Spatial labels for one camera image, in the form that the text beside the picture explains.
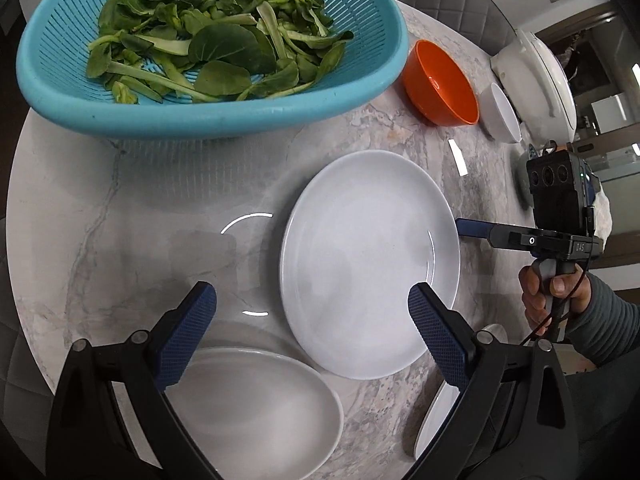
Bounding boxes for large white round plate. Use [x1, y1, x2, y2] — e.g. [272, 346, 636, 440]
[280, 151, 460, 380]

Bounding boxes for small white bowl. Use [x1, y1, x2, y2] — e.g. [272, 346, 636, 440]
[478, 82, 522, 144]

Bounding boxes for white oval plate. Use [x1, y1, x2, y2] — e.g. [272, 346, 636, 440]
[166, 348, 344, 479]

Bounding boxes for orange plastic bowl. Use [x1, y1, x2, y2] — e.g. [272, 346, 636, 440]
[401, 39, 480, 127]

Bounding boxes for right hand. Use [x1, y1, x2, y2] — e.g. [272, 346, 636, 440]
[518, 266, 591, 336]

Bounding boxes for white rice cooker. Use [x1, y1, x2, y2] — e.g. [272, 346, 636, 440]
[490, 29, 577, 145]

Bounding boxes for grey ribbed right sleeve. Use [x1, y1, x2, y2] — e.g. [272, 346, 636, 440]
[566, 273, 640, 367]

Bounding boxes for grey quilted chair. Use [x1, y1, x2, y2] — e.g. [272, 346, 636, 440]
[402, 0, 516, 55]

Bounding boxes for turquoise plastic colander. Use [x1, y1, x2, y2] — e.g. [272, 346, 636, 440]
[16, 0, 408, 139]

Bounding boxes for green leafy vegetables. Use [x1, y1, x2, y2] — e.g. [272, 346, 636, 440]
[86, 0, 354, 104]

